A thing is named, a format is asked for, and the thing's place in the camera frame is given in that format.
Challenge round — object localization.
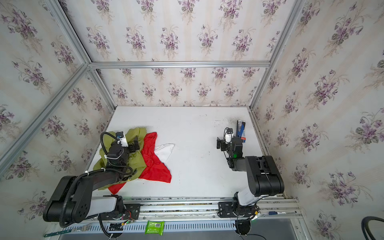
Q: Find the red cloth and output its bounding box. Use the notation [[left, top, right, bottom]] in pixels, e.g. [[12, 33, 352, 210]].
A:
[[108, 132, 172, 194]]

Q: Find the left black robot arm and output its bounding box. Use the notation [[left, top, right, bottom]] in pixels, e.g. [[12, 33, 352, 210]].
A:
[[43, 132, 140, 228]]

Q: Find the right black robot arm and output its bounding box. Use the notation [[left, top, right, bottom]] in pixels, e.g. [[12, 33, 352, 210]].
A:
[[217, 137, 285, 210]]

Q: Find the olive green cloth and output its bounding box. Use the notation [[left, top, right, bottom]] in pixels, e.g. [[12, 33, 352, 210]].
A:
[[93, 128, 147, 191]]

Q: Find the white cloth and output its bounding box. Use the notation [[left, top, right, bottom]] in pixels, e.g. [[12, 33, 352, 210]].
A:
[[154, 144, 175, 164]]

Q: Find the green wipes packet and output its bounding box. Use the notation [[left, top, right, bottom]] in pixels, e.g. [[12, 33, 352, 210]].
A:
[[145, 221, 165, 236]]

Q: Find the blue marker pen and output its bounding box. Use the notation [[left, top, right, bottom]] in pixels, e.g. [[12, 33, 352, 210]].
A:
[[269, 211, 297, 216]]

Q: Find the green circuit board strip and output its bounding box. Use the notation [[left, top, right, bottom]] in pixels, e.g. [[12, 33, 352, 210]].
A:
[[43, 229, 72, 238]]

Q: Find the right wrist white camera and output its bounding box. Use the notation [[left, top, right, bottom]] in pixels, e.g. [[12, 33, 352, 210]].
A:
[[224, 127, 234, 144]]

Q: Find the wrist white camera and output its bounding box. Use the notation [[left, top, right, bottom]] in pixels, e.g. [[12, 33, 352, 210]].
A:
[[116, 131, 128, 148], [224, 127, 234, 144]]

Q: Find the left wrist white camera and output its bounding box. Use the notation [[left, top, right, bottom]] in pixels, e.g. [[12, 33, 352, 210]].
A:
[[116, 131, 128, 148]]

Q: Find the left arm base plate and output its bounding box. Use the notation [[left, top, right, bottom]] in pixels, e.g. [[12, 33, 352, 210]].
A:
[[101, 204, 141, 221]]

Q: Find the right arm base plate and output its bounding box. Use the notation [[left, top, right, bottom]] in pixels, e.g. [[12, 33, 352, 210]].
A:
[[218, 201, 259, 219]]

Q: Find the aluminium rail frame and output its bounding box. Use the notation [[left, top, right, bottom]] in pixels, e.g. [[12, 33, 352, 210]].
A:
[[65, 195, 305, 234]]

